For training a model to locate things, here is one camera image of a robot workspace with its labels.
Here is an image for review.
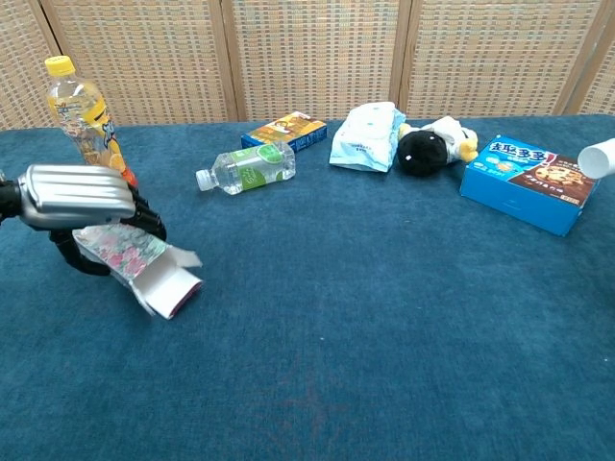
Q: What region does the black white plush toy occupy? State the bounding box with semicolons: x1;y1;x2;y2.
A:
395;115;480;178

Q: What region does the orange and blue snack box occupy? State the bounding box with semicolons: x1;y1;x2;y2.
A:
240;110;329;154

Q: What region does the floral carton box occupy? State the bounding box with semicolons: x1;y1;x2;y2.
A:
71;222;204;320

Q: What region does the clear water bottle green label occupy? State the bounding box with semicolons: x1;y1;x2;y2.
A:
195;141;297;196

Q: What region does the light blue wet wipes pack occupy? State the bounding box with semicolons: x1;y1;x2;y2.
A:
329;102;407;174

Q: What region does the purple toothpaste tube white cap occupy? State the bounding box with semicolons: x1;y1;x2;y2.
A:
577;137;615;180

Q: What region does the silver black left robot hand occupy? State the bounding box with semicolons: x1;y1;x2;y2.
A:
0;164;168;278

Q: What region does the blue chocolate cookie box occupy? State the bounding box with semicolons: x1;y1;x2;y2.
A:
459;134;604;238

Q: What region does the blue velvet table cloth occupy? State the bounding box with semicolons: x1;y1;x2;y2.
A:
0;113;615;461

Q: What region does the wicker folding screen panel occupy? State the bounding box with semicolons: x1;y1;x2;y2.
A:
399;0;612;119
562;9;615;116
0;0;62;131
38;0;239;127
221;0;413;122

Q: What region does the orange juice bottle yellow cap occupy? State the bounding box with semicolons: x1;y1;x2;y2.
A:
44;56;138;189

